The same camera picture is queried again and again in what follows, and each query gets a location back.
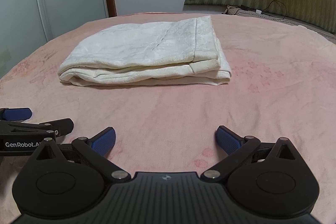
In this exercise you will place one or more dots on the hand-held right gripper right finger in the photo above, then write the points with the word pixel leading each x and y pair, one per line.
pixel 227 140

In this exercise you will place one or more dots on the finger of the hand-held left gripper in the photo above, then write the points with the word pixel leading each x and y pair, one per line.
pixel 17 113
pixel 63 125

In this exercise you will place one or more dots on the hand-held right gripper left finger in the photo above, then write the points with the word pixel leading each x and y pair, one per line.
pixel 103 141

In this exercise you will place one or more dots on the white pants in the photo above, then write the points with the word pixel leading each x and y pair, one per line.
pixel 144 48

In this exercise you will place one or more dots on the pink blanket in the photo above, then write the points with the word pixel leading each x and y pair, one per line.
pixel 170 113

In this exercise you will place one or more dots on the brown cloth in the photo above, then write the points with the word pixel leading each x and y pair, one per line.
pixel 231 10

